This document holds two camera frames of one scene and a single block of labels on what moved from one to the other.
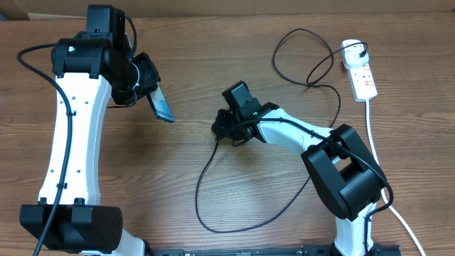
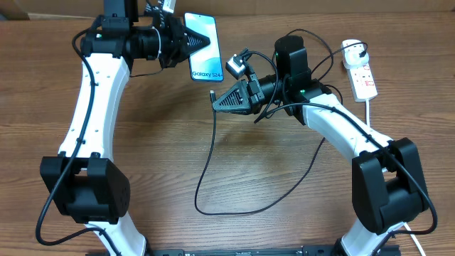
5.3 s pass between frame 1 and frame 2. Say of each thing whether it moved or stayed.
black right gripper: moved
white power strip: stayed
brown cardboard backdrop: stayed
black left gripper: moved
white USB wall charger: stayed
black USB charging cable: moved
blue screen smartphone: moved
